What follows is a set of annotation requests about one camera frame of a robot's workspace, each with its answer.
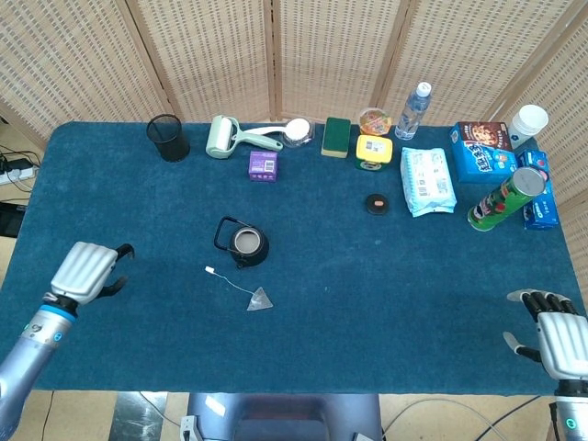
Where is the small purple box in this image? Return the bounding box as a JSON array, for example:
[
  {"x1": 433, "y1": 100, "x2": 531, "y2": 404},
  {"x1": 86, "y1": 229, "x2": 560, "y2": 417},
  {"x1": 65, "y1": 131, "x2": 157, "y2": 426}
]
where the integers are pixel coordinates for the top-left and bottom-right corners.
[{"x1": 248, "y1": 150, "x2": 279, "y2": 184}]

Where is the green and yellow sponge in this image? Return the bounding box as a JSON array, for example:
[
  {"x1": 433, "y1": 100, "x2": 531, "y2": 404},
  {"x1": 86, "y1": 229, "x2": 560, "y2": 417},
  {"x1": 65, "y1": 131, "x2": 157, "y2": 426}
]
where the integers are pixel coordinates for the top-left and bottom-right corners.
[{"x1": 321, "y1": 117, "x2": 352, "y2": 159}]

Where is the black floor cable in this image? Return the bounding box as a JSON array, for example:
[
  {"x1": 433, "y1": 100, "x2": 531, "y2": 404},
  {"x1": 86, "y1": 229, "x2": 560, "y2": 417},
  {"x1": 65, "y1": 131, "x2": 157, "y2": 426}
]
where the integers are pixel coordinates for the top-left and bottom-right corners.
[{"x1": 481, "y1": 394, "x2": 542, "y2": 441}]

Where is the light blue wet wipes pack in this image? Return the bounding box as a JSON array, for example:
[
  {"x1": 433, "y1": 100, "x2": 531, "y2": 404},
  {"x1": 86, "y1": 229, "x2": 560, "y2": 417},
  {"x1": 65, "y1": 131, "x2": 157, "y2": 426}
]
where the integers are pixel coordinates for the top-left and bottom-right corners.
[{"x1": 400, "y1": 146, "x2": 458, "y2": 219}]

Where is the tea bag with string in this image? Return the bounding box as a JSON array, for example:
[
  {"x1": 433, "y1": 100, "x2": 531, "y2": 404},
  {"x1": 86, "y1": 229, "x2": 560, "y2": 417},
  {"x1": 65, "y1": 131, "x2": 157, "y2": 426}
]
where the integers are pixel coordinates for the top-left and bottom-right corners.
[{"x1": 204, "y1": 265, "x2": 274, "y2": 312}]

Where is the orange sealed snack cup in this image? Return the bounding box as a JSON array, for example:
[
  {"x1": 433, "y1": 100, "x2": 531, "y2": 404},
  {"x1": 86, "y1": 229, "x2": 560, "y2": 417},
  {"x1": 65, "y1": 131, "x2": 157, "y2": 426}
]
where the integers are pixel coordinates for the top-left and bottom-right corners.
[{"x1": 358, "y1": 107, "x2": 393, "y2": 138}]

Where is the blue cookie box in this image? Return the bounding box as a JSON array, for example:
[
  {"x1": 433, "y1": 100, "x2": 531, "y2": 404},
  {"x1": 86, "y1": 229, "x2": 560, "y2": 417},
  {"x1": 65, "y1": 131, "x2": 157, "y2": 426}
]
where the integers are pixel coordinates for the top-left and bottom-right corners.
[{"x1": 448, "y1": 120, "x2": 522, "y2": 185}]

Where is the white power strip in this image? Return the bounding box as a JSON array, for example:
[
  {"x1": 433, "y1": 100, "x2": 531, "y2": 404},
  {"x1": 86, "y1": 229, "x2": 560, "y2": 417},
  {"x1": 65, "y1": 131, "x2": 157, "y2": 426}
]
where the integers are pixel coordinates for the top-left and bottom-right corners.
[{"x1": 0, "y1": 165, "x2": 38, "y2": 186}]

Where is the grey floor cable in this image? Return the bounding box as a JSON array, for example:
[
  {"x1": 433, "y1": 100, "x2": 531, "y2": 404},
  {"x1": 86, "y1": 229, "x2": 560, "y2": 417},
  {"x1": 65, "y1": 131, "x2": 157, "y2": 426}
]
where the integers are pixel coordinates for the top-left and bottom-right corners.
[{"x1": 383, "y1": 397, "x2": 511, "y2": 441}]

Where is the black teapot lid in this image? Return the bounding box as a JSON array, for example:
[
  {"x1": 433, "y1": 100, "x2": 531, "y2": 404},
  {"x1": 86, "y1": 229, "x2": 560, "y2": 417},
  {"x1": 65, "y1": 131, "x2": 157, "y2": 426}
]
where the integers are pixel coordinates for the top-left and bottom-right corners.
[{"x1": 365, "y1": 192, "x2": 392, "y2": 216}]

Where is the white paper cup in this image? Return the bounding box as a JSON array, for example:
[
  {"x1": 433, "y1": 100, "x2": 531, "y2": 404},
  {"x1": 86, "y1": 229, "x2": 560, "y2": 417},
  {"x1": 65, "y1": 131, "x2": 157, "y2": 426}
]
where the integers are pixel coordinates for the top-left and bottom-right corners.
[{"x1": 507, "y1": 104, "x2": 550, "y2": 151}]

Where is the woven bamboo folding screen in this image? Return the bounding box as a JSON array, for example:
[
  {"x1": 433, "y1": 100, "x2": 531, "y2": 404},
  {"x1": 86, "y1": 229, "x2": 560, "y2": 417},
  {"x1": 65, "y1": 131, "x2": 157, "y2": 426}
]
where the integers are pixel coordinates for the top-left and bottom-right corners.
[{"x1": 0, "y1": 0, "x2": 588, "y2": 441}]

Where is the blue table cloth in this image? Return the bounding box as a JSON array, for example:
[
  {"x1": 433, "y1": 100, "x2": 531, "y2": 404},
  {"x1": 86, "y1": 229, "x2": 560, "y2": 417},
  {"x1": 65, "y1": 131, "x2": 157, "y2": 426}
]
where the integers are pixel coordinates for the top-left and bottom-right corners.
[{"x1": 0, "y1": 119, "x2": 588, "y2": 397}]

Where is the pale green lint roller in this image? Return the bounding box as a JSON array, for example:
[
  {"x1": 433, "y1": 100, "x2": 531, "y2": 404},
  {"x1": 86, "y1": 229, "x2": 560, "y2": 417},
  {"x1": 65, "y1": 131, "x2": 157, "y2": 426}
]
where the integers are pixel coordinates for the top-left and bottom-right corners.
[{"x1": 205, "y1": 115, "x2": 285, "y2": 160}]

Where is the clear plastic cup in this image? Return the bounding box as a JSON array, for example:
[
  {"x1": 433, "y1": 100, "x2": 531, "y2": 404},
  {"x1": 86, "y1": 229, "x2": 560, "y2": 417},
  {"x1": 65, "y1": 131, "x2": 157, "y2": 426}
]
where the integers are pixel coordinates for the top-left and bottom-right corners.
[{"x1": 280, "y1": 118, "x2": 317, "y2": 149}]

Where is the white long-handled brush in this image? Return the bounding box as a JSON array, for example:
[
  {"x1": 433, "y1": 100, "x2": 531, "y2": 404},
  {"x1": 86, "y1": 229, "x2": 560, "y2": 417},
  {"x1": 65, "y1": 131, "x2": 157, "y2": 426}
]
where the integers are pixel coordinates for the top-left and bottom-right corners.
[{"x1": 238, "y1": 118, "x2": 311, "y2": 143}]

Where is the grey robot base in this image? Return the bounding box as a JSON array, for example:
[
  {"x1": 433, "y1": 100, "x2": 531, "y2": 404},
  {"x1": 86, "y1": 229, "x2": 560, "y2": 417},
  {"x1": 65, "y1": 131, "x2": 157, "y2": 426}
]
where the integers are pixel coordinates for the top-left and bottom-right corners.
[{"x1": 180, "y1": 392, "x2": 385, "y2": 441}]

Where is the black floor box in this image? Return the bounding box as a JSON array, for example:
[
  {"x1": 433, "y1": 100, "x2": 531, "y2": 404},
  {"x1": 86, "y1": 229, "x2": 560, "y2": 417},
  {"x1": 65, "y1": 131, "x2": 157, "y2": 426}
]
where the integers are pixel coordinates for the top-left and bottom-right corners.
[{"x1": 0, "y1": 201, "x2": 27, "y2": 238}]

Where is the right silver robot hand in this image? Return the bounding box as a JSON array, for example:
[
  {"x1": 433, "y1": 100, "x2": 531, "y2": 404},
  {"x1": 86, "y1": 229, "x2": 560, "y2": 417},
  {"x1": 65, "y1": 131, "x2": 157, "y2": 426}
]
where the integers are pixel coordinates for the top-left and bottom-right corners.
[{"x1": 503, "y1": 288, "x2": 588, "y2": 380}]

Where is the black mesh pen holder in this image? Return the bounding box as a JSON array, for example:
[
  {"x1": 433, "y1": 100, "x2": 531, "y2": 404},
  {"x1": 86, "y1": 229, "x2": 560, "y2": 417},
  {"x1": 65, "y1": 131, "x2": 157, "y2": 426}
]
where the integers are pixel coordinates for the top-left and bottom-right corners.
[{"x1": 146, "y1": 113, "x2": 191, "y2": 164}]

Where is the black cast iron teapot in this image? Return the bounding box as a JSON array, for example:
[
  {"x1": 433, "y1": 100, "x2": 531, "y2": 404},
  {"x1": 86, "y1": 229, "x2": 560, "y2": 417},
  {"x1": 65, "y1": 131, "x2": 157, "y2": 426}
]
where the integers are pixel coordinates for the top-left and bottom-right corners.
[{"x1": 213, "y1": 216, "x2": 271, "y2": 270}]

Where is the blue Oreo box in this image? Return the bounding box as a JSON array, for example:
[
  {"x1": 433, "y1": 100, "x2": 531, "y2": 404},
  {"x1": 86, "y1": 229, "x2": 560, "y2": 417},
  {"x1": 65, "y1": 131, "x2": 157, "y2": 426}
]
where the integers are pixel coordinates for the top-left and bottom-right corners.
[{"x1": 514, "y1": 149, "x2": 560, "y2": 232}]

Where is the clear plastic water bottle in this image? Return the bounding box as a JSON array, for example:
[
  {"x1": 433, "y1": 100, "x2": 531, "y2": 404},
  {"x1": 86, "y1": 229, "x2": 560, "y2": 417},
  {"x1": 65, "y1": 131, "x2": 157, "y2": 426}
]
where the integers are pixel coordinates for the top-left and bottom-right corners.
[{"x1": 394, "y1": 81, "x2": 434, "y2": 141}]

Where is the green potato chip can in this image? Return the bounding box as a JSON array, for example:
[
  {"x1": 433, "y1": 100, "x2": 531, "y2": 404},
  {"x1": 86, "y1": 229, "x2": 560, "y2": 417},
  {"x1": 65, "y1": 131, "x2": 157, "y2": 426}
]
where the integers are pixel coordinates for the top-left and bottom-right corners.
[{"x1": 467, "y1": 166, "x2": 547, "y2": 232}]

